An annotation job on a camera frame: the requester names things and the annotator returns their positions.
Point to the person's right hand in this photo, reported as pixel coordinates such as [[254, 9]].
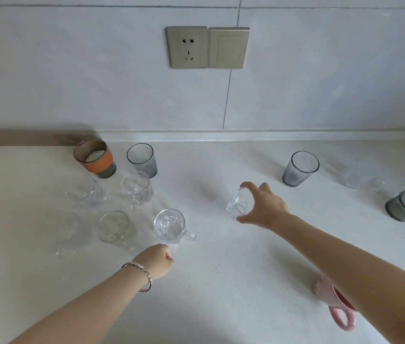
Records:
[[267, 207]]

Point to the person's left hand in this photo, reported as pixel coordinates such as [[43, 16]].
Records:
[[157, 262]]

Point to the person's left fingers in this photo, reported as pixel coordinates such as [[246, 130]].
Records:
[[167, 255]]

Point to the person's right middle finger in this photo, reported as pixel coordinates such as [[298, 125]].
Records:
[[267, 187]]

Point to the person's right thumb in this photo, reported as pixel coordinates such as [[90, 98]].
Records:
[[246, 219]]

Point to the clear glass mug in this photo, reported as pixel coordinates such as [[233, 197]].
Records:
[[86, 195], [169, 225], [64, 234], [137, 189], [237, 205], [116, 229]]

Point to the person's left forearm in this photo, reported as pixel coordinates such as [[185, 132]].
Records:
[[87, 311]]

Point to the person's right forearm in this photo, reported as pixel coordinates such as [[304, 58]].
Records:
[[349, 268]]

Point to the grey ribbed glass tumbler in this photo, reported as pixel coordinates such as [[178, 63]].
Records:
[[143, 159], [299, 170]]

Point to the small clear glass cup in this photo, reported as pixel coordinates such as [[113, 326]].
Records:
[[350, 178]]

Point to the pink ceramic mug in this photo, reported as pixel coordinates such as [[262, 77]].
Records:
[[328, 295]]

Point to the brown glass cup orange sleeve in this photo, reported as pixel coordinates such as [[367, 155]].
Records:
[[96, 161]]

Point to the brown wooden ledge strip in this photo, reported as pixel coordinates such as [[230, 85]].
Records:
[[26, 137]]

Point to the beige wall light switch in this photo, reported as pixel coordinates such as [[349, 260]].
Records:
[[228, 48]]

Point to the beige wall power socket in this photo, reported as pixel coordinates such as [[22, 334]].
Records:
[[188, 47]]

